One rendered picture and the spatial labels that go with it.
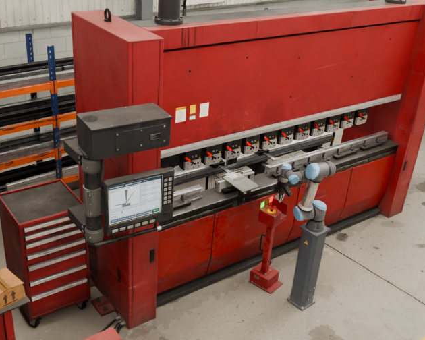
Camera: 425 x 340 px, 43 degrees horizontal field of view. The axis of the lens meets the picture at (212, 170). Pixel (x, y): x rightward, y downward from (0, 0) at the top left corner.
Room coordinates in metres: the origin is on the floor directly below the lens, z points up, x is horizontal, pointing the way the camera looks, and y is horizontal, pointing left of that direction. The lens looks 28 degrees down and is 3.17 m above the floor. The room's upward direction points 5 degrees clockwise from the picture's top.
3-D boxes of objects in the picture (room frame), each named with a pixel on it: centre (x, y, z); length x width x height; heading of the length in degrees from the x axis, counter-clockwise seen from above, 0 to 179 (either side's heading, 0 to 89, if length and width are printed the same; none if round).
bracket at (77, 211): (3.05, 0.70, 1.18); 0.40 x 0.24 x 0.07; 128
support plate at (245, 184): (3.95, -0.24, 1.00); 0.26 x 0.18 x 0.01; 38
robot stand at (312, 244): (3.70, -0.86, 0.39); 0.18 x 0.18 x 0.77; 43
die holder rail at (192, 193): (3.73, 0.28, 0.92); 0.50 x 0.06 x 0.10; 128
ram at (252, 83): (4.47, -0.67, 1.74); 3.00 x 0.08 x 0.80; 128
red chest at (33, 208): (3.42, 1.24, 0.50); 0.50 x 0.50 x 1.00; 38
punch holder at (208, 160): (3.93, 0.02, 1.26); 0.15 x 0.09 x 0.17; 128
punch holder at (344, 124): (4.92, -1.24, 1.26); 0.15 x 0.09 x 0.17; 128
